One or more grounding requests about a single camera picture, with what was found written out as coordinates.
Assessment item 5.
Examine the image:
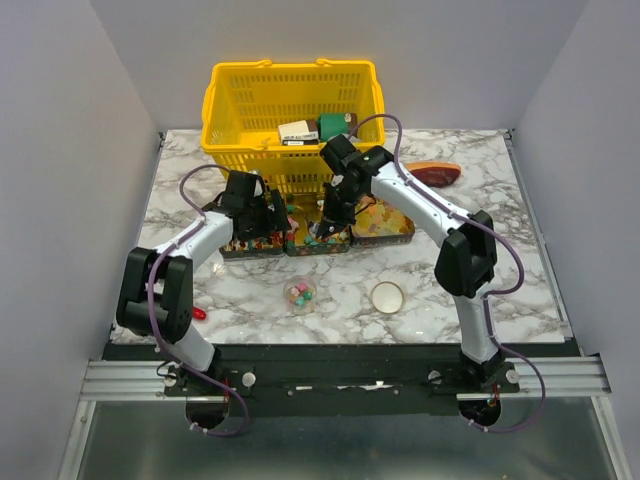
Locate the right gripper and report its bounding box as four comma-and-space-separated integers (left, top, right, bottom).
317, 181, 365, 239

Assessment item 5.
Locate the tin of lollipops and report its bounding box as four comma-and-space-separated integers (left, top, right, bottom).
219, 200, 285, 260

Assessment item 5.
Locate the tin of star candies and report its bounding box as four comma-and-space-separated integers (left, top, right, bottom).
282, 194, 354, 257

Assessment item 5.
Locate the metal scoop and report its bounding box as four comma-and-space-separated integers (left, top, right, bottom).
307, 219, 346, 240

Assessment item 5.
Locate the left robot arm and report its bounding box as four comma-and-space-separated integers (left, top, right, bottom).
116, 170, 289, 395

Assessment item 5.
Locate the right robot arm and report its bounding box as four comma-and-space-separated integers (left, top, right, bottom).
316, 136, 504, 392

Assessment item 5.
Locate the tin of gummy candies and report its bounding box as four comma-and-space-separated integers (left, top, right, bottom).
350, 196, 415, 248

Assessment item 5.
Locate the black flat box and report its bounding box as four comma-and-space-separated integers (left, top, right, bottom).
282, 139, 320, 147

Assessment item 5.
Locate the clear glass jar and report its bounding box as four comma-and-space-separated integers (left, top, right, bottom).
283, 275, 317, 315

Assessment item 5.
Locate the white brown box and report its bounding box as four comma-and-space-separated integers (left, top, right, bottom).
277, 119, 319, 142

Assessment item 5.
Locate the green brown package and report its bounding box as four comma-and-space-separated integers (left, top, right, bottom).
316, 112, 358, 142

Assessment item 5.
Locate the round jar lid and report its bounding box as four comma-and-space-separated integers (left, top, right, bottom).
370, 281, 405, 315

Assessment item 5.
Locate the fake meat slice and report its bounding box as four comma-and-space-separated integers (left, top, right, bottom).
405, 161, 462, 188

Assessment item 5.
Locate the yellow plastic shopping basket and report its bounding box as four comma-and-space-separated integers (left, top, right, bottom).
201, 59, 385, 195

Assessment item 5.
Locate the red chili pepper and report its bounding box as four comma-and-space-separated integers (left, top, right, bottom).
193, 307, 207, 321

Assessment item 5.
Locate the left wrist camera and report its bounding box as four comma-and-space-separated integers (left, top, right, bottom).
250, 170, 264, 197

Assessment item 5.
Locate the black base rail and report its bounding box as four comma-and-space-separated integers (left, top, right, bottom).
86, 341, 594, 428

